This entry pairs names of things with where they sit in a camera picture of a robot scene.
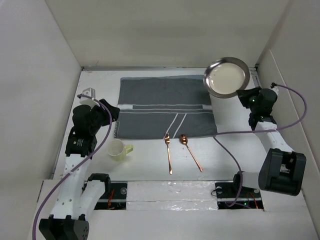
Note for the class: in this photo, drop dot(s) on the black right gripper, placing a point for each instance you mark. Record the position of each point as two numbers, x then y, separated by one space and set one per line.
243 94

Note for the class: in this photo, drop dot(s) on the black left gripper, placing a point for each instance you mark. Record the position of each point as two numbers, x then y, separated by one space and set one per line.
113 110

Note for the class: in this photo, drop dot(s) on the brown rimmed cream plate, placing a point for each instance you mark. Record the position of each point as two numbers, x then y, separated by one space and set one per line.
225 76

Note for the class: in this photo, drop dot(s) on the yellow plastic cup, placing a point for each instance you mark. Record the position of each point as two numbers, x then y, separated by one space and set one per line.
117 149

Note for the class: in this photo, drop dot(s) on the grey striped cloth placemat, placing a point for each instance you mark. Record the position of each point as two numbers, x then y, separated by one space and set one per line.
151 107

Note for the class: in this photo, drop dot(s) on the copper fork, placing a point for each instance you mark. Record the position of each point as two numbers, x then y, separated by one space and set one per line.
167 142

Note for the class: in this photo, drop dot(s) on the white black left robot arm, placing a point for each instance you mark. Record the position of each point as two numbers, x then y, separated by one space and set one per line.
64 213

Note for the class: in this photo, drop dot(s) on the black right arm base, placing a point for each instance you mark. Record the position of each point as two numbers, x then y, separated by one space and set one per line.
225 193

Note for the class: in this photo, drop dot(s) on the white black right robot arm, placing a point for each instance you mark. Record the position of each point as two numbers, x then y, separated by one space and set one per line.
283 168

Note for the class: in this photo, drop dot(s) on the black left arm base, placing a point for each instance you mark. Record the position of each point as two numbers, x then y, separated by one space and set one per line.
116 199

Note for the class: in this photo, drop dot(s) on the copper spoon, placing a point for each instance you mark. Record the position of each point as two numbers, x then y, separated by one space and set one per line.
184 140

